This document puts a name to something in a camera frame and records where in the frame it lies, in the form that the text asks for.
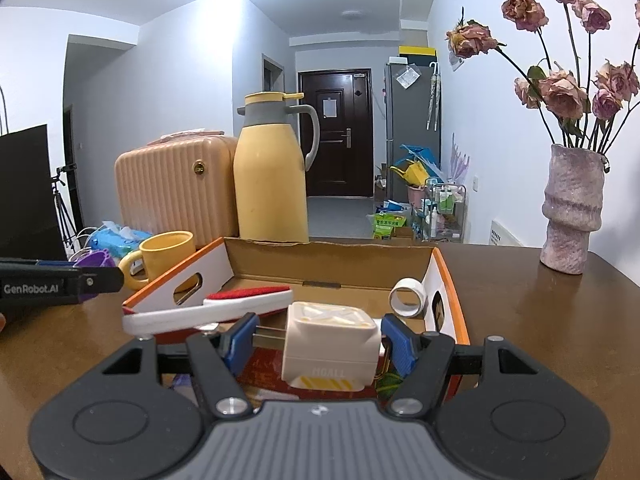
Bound white tape roll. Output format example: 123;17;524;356
388;278;426;318

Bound red lint brush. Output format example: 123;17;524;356
122;286;294;336

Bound green spray bottle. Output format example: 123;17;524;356
374;372;404;403

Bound cream plug adapter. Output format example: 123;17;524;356
253;301;382;392

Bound purple bottle cap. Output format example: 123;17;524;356
74;249;117;268

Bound black paper bag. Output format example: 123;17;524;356
0;125;66;260

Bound blue tissue pack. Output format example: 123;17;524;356
88;221;152;260

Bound yellow ceramic mug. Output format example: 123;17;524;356
118;231;196;290

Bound red cardboard box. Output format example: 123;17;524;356
122;238;470;399

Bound pink ribbed suitcase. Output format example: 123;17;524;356
114;129;239;248

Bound white leaning board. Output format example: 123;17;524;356
489;220;524;247

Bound yellow thermos jug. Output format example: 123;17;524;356
233;91;320;243

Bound dark entrance door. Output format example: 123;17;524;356
298;68;374;198

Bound pink textured vase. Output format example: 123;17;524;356
540;144;608;275

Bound grey refrigerator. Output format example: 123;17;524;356
384;55;442;203

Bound yellow box on fridge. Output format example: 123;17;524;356
398;46;437;56

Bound dried pink roses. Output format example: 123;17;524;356
437;0;639;156

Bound white cables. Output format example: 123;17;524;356
69;225;101;261

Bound camera tripod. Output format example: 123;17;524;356
51;164;80;255

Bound wire storage cart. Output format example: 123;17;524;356
422;183;468;243

